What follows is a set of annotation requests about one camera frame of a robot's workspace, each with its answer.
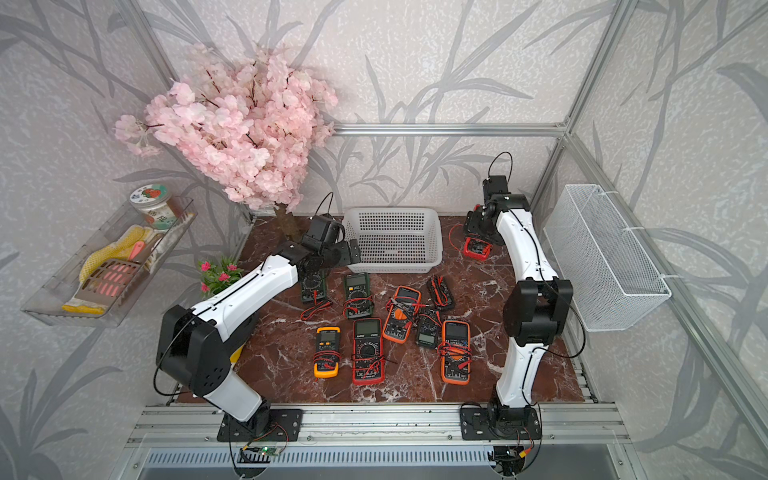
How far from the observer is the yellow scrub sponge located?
62 centimetres

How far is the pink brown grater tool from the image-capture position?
601mm

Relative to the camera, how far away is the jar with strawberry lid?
707 millimetres
